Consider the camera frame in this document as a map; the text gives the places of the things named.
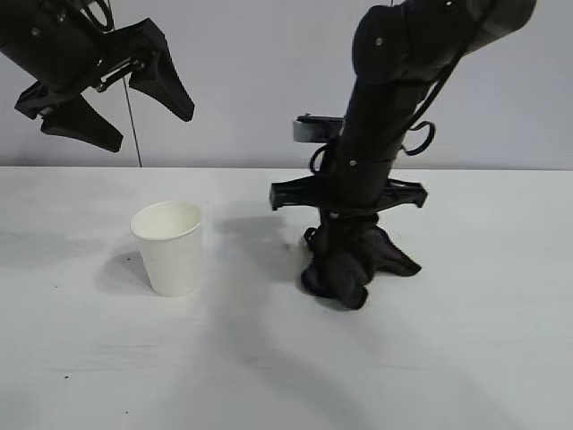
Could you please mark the white paper cup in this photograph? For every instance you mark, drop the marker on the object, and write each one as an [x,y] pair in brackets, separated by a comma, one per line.
[172,264]

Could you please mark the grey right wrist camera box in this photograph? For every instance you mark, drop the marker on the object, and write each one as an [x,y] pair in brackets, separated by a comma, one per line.
[313,131]

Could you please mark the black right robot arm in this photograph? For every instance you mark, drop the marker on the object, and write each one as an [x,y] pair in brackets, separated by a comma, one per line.
[394,67]

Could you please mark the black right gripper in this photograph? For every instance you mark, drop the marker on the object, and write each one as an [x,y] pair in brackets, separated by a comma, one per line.
[358,188]

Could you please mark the dark purple-lined cloth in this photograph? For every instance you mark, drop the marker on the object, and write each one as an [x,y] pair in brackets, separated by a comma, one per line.
[349,286]

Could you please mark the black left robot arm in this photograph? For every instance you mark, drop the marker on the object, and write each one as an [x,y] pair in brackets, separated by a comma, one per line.
[13,9]

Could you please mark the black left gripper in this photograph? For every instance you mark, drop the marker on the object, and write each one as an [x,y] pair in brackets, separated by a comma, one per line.
[58,58]

